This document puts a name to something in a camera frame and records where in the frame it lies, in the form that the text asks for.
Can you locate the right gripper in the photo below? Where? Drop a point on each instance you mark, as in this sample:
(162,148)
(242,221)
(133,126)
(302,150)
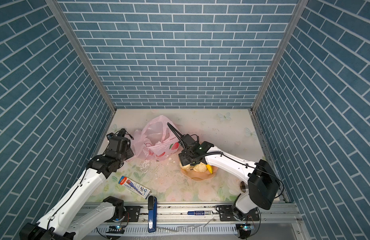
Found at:
(182,158)

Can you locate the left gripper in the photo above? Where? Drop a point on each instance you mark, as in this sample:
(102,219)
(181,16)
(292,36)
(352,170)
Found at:
(129,151)

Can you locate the cream fake pear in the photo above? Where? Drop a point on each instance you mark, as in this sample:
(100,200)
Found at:
(201,168)

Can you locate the peach scalloped bowl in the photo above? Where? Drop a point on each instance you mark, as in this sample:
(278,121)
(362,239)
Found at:
(196,176)

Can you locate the yellow fake banana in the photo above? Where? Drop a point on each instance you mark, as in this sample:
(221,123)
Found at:
(209,168)

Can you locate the pink plastic bag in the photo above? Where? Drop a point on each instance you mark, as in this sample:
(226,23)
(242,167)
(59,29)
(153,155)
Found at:
(154,141)

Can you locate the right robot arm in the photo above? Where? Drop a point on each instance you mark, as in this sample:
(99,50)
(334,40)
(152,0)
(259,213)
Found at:
(263,184)

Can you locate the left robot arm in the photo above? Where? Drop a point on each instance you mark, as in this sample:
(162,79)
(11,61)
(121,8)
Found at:
(59,223)

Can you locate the black stapler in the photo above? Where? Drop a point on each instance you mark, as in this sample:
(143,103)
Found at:
(121,132)

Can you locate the toothpaste box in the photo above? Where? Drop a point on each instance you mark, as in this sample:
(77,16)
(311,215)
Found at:
(135,187)

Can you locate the plaid glasses case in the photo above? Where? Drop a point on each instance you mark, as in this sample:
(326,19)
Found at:
(243,186)

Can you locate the blue marker pen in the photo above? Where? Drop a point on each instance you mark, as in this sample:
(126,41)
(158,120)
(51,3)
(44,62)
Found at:
(200,213)

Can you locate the blue stapler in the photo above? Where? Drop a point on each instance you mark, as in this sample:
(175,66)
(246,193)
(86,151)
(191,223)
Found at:
(152,214)

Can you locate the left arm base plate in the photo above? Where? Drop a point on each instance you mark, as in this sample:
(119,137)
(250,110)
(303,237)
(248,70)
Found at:
(131,214)

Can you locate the aluminium front rail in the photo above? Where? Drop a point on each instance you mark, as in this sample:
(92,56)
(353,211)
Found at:
(176,213)

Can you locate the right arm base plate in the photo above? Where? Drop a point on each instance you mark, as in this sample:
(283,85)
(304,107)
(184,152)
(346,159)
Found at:
(228,213)

